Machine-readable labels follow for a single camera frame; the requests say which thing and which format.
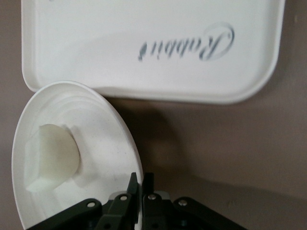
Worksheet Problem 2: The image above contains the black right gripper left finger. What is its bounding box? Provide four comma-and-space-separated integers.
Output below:
30, 172, 140, 230

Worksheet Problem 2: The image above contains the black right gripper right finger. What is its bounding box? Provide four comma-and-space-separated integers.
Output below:
141, 172, 249, 230

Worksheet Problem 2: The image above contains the white round plate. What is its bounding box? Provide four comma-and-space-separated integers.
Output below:
11, 80, 145, 230

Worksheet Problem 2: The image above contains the brown table cover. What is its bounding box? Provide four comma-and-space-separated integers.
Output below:
0, 0, 307, 230

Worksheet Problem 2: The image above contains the white steamed bun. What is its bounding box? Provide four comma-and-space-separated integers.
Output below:
24, 124, 81, 194

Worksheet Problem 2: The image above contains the cream rabbit print tray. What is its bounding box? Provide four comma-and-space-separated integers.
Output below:
21, 0, 286, 105

